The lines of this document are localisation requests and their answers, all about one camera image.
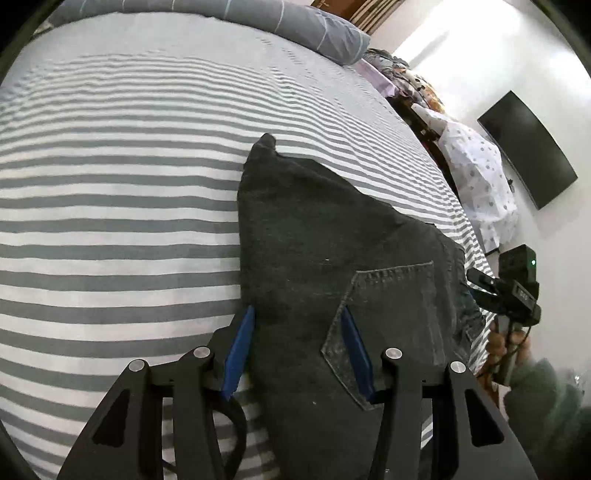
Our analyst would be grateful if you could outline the black denim pants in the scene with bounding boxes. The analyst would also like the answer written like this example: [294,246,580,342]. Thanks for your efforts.
[238,135,485,479]

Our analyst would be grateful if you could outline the green sleeve forearm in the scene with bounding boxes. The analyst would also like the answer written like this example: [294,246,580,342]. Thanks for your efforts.
[504,359,590,479]

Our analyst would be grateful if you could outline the right hand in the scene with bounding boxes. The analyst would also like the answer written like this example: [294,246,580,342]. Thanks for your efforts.
[485,321,532,367]

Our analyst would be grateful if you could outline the white dotted cloth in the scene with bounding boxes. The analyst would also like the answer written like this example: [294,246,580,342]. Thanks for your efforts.
[412,104,518,252]

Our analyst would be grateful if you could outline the purple cloth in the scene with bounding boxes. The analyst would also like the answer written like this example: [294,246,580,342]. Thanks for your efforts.
[353,59,398,98]

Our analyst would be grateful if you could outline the pile of clothes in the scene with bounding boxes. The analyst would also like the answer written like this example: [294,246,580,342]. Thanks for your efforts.
[363,48,445,113]

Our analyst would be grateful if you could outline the brown wooden door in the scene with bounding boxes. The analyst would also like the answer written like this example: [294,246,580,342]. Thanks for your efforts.
[311,0,366,18]

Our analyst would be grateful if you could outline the grey white striped bed sheet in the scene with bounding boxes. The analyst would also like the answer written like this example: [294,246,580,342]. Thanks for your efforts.
[1,13,488,479]

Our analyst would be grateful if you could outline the grey rolled duvet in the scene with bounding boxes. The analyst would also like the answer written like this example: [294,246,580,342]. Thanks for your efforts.
[49,0,370,66]

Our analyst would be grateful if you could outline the black wall television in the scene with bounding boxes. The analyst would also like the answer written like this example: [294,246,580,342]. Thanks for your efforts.
[478,91,578,209]

